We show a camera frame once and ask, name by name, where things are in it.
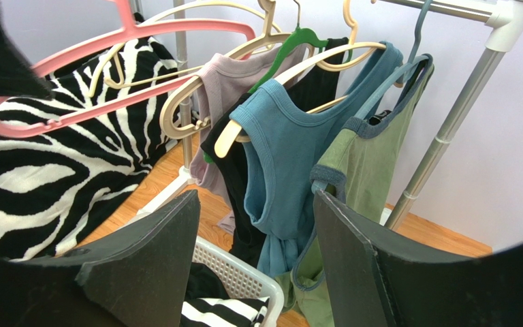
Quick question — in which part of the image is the black top on green hanger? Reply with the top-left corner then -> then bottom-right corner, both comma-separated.
191,49 -> 340,268

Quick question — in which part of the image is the wooden hanger under blue top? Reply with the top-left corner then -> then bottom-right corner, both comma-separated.
213,0 -> 405,159

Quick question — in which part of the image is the wooden hanger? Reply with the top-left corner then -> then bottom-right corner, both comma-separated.
159,1 -> 289,139
213,0 -> 405,159

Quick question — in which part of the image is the metal clothes rack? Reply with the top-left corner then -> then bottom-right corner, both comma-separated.
127,0 -> 523,243

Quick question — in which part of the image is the cream plastic hanger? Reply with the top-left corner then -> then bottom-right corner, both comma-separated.
88,0 -> 283,98

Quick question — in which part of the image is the green plastic hanger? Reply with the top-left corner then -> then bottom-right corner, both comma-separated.
218,1 -> 330,155

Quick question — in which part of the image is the teal plastic hanger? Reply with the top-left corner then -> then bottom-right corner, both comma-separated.
308,0 -> 433,193

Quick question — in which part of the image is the olive green tank top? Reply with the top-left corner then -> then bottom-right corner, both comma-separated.
276,54 -> 434,326

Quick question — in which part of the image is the white plastic laundry basket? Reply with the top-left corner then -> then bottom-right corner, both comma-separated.
193,236 -> 284,327

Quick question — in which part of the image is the blue tank top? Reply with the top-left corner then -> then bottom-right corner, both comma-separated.
230,44 -> 403,277

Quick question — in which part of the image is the zebra striped blanket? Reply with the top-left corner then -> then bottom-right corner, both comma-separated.
0,37 -> 177,260

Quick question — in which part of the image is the pink plastic hanger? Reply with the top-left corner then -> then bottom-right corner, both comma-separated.
0,0 -> 257,139

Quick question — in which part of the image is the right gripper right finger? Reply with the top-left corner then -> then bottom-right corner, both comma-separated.
314,191 -> 523,326

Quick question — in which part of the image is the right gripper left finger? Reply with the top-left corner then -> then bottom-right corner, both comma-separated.
0,190 -> 201,326

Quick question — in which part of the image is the black white striped tank top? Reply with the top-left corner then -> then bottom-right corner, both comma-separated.
180,296 -> 270,327

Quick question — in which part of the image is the mauve tank top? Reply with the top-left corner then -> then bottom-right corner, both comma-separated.
189,43 -> 310,234

